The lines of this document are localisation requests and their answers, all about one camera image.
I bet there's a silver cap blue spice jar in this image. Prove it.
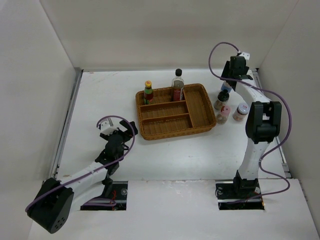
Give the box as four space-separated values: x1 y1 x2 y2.
220 81 232 93

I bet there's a black cap pepper grinder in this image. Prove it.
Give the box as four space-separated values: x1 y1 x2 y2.
213 89 230 111

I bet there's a yellow cap red sauce bottle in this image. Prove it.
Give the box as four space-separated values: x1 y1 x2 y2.
143 80 154 105

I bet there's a pink cap spice jar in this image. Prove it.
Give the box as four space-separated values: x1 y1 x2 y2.
216 105 231 125

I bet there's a black cap clear sauce bottle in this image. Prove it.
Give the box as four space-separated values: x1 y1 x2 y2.
171 68 185 102

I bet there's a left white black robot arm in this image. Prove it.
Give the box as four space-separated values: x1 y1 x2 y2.
25 116 138 234

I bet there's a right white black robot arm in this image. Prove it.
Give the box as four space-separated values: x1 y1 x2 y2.
216 55 282 200

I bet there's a brown wicker divided tray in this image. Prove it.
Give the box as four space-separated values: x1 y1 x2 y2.
135 83 217 141

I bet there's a clear lid red label jar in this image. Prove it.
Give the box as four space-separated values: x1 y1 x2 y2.
232 103 250 122

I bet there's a right aluminium table rail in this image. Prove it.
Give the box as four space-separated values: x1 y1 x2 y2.
251 67 292 178

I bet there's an aluminium table rail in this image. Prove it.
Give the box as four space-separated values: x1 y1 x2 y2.
48 67 84 178
251 67 292 178

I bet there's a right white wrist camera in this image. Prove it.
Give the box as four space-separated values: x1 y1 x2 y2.
237 51 251 61

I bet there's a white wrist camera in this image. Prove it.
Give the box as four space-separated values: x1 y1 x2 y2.
97 118 118 136
237 51 251 61

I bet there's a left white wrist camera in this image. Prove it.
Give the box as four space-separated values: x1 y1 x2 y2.
97 118 118 136

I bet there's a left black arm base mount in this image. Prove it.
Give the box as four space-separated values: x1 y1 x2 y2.
80 179 129 211

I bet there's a left aluminium table rail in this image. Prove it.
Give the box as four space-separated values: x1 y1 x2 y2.
48 67 84 178

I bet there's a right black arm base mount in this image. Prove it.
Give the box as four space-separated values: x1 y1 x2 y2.
215 181 265 211

